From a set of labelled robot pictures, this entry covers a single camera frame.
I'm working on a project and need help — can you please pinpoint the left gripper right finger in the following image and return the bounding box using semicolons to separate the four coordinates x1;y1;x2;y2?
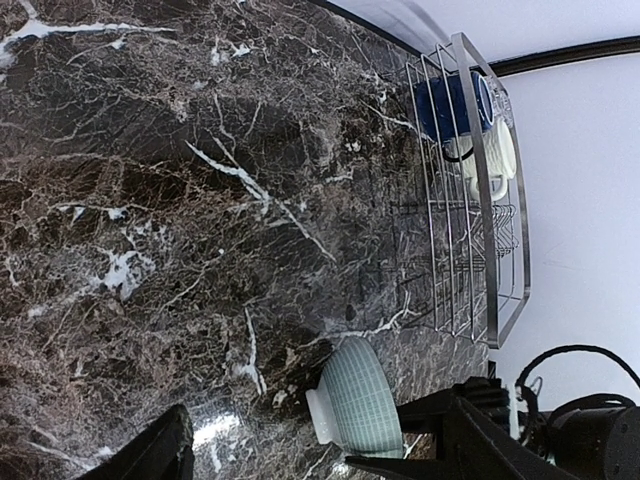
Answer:
345;377;570;479

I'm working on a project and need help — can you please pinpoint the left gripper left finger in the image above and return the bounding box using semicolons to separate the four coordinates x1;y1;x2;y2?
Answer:
82;404;195;480

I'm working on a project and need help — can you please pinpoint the pale green bowl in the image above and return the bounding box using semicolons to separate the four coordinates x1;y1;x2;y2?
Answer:
305;337;404;459

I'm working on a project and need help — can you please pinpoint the dark blue mug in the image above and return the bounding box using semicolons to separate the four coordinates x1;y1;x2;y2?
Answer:
414;72;495;142

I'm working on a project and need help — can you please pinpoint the clear drinking glass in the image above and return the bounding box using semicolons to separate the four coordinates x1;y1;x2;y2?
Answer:
484;75;515;128

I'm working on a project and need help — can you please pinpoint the wire dish rack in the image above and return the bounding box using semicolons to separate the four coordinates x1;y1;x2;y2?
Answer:
403;32;531;349

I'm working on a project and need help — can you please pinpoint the right black frame post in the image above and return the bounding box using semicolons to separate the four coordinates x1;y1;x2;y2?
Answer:
489;35;640;77

